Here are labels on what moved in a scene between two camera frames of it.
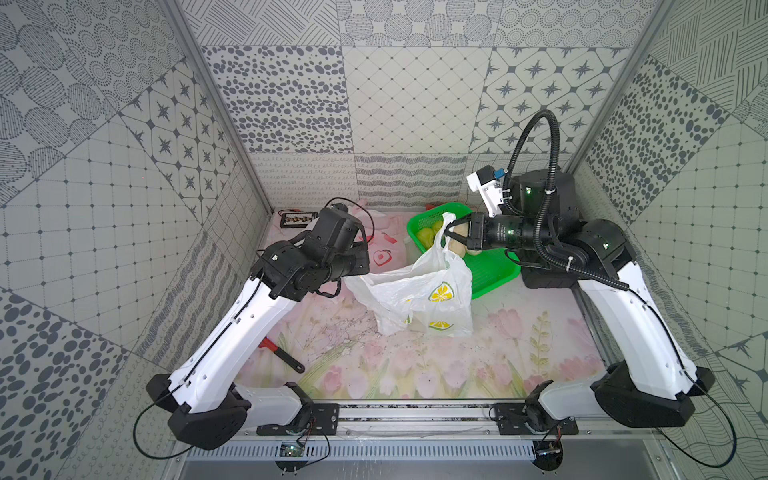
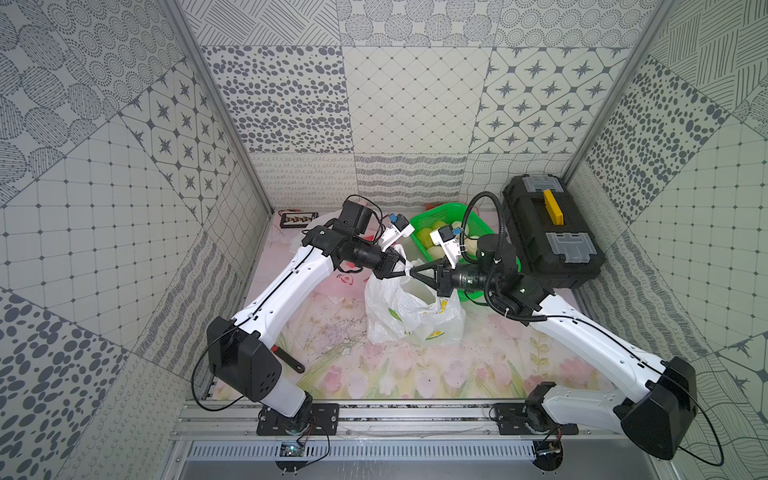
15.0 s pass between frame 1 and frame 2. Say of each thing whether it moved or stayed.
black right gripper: moved
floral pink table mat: stayed
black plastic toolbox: stayed
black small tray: stayed
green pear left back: stayed
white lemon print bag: moved
